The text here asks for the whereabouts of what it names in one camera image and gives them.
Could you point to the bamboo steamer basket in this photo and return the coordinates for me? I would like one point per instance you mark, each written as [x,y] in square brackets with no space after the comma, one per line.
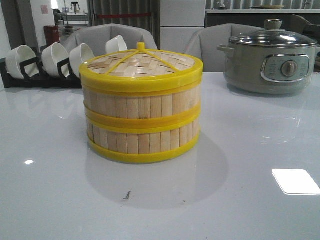
[155,145]
[142,112]

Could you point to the bamboo steamer lid yellow rim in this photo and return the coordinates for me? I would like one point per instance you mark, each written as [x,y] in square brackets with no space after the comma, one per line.
[141,72]

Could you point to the white bowl right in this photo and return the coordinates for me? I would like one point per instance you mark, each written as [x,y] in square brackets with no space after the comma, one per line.
[116,44]

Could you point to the white bowl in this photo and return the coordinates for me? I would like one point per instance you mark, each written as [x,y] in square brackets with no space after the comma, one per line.
[116,44]
[78,56]
[15,57]
[52,55]

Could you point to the grey chair right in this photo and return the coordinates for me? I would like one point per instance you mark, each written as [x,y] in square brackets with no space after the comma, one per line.
[203,44]

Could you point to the grey chair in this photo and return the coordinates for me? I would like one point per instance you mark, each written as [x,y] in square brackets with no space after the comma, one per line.
[203,44]
[96,37]

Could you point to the white cabinet background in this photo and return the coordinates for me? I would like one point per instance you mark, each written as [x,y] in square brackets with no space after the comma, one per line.
[179,20]

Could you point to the grey chair left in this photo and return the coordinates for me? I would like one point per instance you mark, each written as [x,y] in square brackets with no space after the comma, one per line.
[96,37]

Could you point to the grey-green electric cooking pot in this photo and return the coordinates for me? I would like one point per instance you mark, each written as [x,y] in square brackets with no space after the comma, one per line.
[269,70]

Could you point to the black bowl rack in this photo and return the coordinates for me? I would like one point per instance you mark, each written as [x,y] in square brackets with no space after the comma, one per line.
[67,79]

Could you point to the red fire extinguisher box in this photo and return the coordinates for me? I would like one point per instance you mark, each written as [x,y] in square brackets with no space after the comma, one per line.
[51,33]

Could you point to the glass pot lid with knob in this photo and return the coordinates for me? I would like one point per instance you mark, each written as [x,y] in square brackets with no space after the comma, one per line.
[273,36]

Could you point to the white bowl far left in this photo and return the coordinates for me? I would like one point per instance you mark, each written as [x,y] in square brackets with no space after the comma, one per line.
[15,57]

